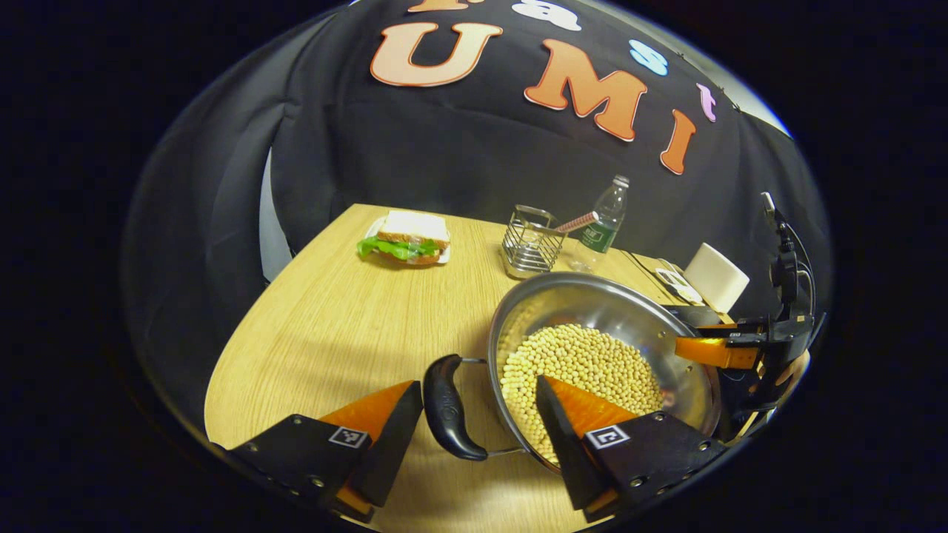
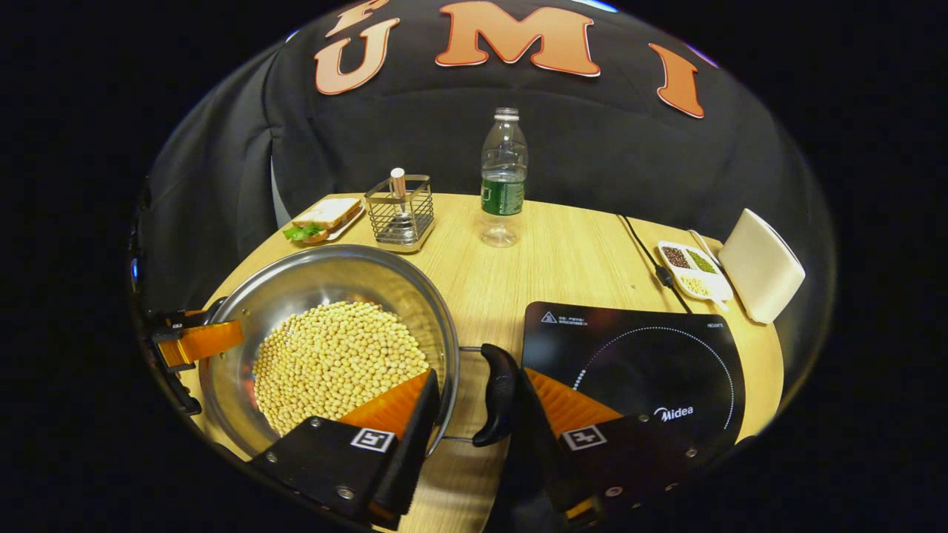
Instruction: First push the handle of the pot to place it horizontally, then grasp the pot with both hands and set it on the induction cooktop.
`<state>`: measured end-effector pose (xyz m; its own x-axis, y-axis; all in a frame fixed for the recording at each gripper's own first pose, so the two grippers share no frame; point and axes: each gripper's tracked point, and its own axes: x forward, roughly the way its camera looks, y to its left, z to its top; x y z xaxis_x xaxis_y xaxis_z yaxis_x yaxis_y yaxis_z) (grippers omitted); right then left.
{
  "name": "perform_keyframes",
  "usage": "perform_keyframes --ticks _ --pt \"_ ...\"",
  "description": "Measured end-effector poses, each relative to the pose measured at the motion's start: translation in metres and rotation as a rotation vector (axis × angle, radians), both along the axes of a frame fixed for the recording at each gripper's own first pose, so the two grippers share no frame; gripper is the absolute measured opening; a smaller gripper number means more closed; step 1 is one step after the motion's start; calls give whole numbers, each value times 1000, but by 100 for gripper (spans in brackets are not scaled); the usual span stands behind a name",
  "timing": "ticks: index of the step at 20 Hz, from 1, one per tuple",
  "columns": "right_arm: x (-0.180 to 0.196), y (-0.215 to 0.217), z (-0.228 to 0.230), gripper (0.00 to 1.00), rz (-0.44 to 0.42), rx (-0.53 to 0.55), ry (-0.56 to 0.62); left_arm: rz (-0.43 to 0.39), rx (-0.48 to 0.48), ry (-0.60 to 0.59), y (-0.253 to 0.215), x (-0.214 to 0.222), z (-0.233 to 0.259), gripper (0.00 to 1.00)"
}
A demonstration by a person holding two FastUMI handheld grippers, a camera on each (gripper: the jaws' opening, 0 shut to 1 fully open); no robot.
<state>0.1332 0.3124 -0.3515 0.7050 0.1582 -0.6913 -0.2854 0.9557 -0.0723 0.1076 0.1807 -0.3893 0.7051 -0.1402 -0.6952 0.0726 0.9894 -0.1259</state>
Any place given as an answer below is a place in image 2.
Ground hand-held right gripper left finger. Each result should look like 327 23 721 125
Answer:
252 369 441 530

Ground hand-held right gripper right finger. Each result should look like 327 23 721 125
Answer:
515 366 715 528

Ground black induction cooktop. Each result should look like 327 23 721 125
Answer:
521 301 747 475

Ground steel pot with black handles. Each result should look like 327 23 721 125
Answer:
169 244 519 463

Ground pile of yellow soybeans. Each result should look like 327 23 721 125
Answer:
253 300 430 438

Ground sandwich on small plate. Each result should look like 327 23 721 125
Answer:
282 197 365 244

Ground white divided dish of beans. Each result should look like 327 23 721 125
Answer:
658 241 734 304

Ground copper-capped metal utensil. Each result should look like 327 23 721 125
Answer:
390 168 409 223

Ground clear plastic water bottle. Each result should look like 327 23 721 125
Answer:
480 107 529 248

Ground white toaster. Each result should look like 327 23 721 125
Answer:
718 208 806 325

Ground black power cable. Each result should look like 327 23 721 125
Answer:
616 213 693 313

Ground wire mesh utensil holder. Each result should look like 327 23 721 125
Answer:
364 174 435 254

